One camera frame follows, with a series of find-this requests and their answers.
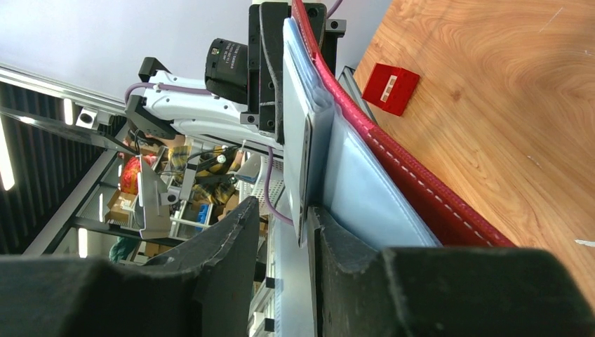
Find red building brick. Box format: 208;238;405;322
362;63;420;117

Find grey card in holder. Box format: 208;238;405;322
296;116;312;248

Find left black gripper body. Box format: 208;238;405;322
241;1;347;145

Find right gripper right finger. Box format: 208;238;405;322
307;206;386;336

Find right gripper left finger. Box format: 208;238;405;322
144;197;260;336

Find red leather card holder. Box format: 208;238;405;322
290;1;512;249

